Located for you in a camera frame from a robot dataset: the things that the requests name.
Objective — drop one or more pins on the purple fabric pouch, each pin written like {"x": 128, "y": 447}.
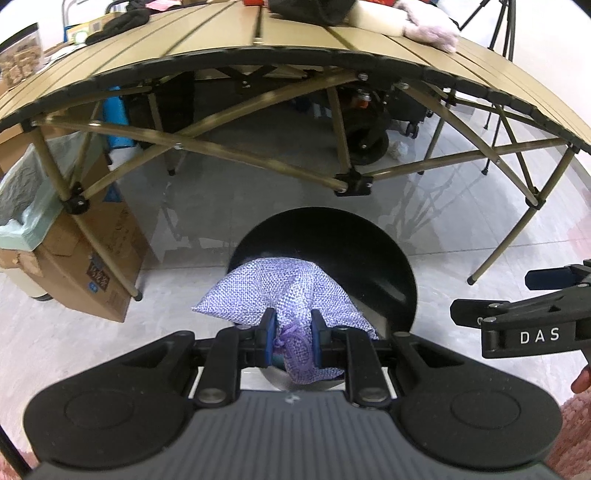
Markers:
{"x": 277, "y": 286}

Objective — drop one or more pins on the pink plush toy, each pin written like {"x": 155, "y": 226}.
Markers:
{"x": 429, "y": 30}

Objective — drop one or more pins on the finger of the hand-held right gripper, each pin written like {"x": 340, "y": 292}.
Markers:
{"x": 489, "y": 311}
{"x": 545, "y": 278}

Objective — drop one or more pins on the yellow green carton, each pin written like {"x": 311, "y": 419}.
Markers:
{"x": 94, "y": 23}

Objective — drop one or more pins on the blue plastic crate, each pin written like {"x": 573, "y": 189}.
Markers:
{"x": 115, "y": 110}

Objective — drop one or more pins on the black round trash bin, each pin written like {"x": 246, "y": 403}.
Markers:
{"x": 332, "y": 249}

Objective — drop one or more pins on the white waste bin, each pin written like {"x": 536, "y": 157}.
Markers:
{"x": 23, "y": 284}

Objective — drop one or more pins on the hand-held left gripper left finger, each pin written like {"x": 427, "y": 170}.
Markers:
{"x": 268, "y": 341}

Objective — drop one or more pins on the black cart with wheels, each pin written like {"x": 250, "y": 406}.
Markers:
{"x": 364, "y": 143}

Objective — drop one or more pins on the clear snack jar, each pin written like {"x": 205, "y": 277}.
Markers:
{"x": 21, "y": 60}

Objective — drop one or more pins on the black storage case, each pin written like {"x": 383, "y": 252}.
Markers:
{"x": 175, "y": 106}

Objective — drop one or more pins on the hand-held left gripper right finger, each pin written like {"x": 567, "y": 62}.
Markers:
{"x": 316, "y": 341}

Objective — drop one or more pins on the person's right hand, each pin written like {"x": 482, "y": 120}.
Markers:
{"x": 584, "y": 381}

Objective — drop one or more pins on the cardboard box with bag liner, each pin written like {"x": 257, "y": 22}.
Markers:
{"x": 106, "y": 240}

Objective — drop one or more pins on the black camera tripod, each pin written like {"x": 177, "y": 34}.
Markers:
{"x": 501, "y": 18}

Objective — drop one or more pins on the green plastic bag liner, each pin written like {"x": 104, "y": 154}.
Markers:
{"x": 18, "y": 230}

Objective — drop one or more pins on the small white green bottle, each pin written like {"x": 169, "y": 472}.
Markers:
{"x": 79, "y": 37}

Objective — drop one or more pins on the crumpled white paper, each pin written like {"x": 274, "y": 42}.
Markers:
{"x": 399, "y": 150}

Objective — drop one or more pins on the tan slatted folding table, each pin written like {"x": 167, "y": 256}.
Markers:
{"x": 184, "y": 41}

